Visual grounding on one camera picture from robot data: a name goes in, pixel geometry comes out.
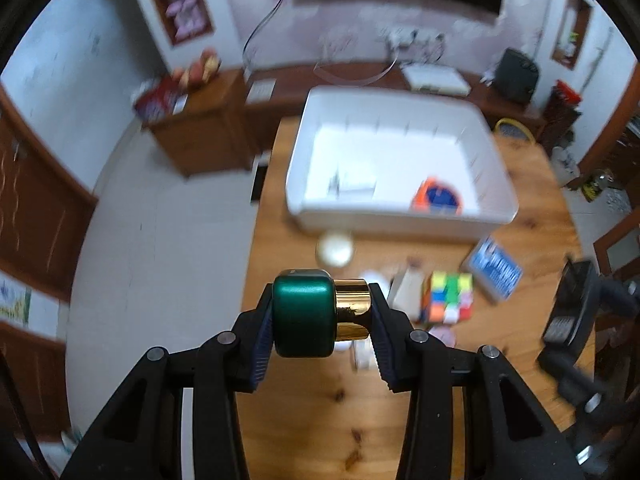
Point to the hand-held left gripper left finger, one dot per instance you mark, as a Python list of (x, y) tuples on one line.
[(260, 345)]

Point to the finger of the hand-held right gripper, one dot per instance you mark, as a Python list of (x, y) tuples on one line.
[(572, 305)]

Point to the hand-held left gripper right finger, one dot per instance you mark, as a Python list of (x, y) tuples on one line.
[(382, 345)]

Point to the clear small box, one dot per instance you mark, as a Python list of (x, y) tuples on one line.
[(365, 356)]

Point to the green bottle with gold cap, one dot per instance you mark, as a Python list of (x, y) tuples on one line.
[(302, 315)]

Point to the beige rounded box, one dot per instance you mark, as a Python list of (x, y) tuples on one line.
[(402, 292)]

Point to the colourful puzzle cube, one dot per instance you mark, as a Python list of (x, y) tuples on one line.
[(445, 295)]

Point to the clear plastic box blue label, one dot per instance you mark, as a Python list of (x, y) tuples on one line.
[(492, 267)]

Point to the white plastic bin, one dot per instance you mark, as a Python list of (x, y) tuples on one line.
[(390, 145)]

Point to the pink small object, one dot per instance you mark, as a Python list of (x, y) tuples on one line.
[(442, 337)]

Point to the wooden chair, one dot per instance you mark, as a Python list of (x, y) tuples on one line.
[(617, 250)]

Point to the yellow and black jar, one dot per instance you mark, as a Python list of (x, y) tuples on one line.
[(600, 187)]

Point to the white patterned cup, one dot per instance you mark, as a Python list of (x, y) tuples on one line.
[(566, 165)]

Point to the orange and blue round object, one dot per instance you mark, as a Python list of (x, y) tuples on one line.
[(437, 196)]

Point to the white small box black mark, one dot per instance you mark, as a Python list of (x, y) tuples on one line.
[(355, 181)]

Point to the yellow rimmed bucket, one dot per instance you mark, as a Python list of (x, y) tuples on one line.
[(512, 127)]

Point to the wooden television cabinet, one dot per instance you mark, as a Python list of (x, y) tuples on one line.
[(210, 130)]

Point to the dark green speaker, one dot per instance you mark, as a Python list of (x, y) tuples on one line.
[(517, 76)]

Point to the white paper sheet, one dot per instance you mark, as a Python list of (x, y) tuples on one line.
[(261, 91)]

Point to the white set-top box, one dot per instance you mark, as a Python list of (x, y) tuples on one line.
[(435, 79)]

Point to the red printed gift box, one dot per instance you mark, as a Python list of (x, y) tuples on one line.
[(157, 100)]

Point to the brown wooden door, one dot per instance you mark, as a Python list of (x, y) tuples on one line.
[(35, 200)]

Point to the pink dumbbell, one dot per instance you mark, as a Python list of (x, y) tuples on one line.
[(176, 17), (195, 12)]

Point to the white wall socket strip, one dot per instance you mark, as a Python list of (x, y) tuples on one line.
[(415, 36)]

